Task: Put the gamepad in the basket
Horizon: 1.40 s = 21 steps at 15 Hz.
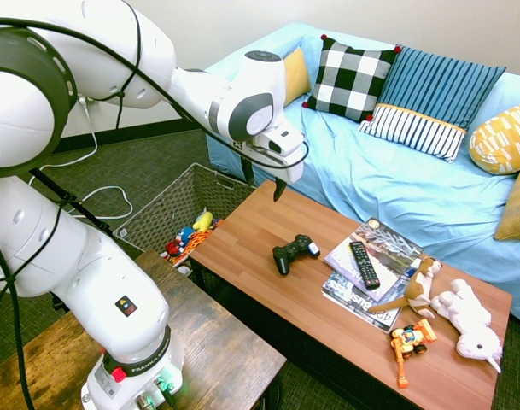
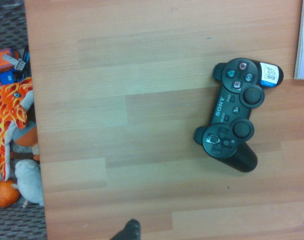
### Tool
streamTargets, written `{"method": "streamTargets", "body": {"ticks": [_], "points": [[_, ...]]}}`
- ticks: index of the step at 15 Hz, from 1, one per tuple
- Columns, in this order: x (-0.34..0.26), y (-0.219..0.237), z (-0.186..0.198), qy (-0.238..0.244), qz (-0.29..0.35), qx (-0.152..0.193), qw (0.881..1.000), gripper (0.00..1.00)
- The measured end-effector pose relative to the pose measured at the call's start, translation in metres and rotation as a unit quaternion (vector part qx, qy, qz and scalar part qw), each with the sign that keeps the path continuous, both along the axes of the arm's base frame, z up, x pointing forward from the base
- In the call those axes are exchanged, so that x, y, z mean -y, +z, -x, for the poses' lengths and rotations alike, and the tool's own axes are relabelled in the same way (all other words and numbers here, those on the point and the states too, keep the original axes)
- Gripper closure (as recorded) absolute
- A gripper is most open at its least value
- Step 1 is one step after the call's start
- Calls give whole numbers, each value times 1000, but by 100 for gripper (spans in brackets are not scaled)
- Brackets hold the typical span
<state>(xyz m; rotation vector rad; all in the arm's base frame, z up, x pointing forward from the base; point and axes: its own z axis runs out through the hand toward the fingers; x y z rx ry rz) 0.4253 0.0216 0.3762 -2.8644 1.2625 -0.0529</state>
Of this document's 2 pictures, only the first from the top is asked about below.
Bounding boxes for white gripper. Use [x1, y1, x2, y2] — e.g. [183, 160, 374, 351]
[240, 143, 307, 203]

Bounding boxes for black gamepad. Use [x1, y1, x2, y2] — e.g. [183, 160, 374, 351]
[272, 233, 322, 277]

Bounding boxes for grey wicker basket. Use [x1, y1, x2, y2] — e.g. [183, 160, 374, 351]
[113, 161, 259, 275]

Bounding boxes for yellow plush toy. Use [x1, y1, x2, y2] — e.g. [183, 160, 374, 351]
[192, 208, 214, 232]

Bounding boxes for blue red plush toy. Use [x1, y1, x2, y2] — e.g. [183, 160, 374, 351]
[164, 226, 197, 258]

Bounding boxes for plain yellow pillow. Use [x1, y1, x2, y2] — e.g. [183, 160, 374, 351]
[283, 45, 313, 108]

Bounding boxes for black TV remote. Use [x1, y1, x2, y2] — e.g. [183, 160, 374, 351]
[348, 240, 383, 291]

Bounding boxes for black white checkered pillow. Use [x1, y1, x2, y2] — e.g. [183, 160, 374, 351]
[301, 33, 402, 123]

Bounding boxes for light blue sofa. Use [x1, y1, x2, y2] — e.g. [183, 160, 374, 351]
[203, 21, 520, 325]

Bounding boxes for lavender photo cover magazine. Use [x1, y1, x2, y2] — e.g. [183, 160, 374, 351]
[323, 216, 424, 302]

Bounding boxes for reddish wooden coffee table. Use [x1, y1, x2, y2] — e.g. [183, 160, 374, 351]
[187, 179, 513, 410]

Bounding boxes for business magazine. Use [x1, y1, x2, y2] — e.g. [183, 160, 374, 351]
[320, 270, 404, 335]

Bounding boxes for white navy striped pillow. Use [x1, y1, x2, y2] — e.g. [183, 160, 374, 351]
[356, 103, 468, 164]

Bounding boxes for dark rustic wooden table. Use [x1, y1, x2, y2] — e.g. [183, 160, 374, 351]
[0, 248, 288, 410]

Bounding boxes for brown kangaroo plush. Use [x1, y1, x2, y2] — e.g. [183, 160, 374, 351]
[367, 255, 444, 320]

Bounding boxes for blue striped pillow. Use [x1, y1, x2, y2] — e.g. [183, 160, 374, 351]
[377, 43, 507, 132]

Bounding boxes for orange toy excavator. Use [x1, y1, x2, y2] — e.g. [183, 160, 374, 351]
[389, 318, 439, 390]

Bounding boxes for yellow white patterned pillow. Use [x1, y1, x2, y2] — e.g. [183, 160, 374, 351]
[469, 99, 520, 176]

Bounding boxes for white unicorn plush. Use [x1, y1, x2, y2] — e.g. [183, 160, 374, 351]
[429, 278, 504, 375]

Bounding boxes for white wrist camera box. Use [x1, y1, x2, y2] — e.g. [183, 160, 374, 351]
[259, 125, 307, 157]

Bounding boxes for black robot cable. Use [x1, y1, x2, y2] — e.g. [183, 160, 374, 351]
[0, 0, 310, 410]

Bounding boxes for white power cable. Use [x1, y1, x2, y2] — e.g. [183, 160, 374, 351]
[41, 96, 135, 221]

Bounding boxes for black camera tripod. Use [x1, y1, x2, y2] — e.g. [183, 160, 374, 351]
[0, 167, 115, 311]

